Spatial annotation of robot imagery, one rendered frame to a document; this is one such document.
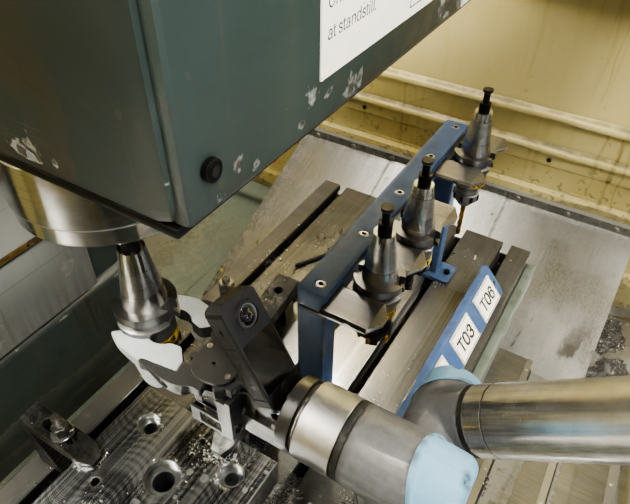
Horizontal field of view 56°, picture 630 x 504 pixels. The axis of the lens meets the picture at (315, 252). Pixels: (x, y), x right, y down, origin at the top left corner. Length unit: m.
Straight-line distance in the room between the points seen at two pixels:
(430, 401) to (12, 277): 0.72
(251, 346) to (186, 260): 1.20
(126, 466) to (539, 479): 0.70
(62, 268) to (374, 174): 0.83
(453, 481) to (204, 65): 0.37
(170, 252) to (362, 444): 1.31
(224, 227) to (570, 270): 0.97
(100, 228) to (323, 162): 1.24
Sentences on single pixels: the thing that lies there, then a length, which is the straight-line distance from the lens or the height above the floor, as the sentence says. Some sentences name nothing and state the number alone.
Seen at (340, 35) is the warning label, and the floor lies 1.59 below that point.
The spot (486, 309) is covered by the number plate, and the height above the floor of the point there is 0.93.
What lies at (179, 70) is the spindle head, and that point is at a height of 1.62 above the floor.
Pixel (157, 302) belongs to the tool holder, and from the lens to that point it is 0.58.
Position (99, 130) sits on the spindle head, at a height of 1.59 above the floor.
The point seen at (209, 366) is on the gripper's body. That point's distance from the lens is 0.56.
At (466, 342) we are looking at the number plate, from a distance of 1.05.
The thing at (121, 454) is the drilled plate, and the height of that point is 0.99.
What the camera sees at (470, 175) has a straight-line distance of 0.92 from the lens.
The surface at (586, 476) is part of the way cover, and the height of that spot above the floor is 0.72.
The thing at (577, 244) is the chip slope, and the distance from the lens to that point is 1.49.
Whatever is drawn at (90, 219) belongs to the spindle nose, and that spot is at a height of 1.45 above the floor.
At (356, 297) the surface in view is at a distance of 0.69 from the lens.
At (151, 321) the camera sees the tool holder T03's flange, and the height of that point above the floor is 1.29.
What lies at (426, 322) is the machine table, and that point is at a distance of 1.11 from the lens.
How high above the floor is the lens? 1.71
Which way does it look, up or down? 42 degrees down
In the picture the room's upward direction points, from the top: 1 degrees clockwise
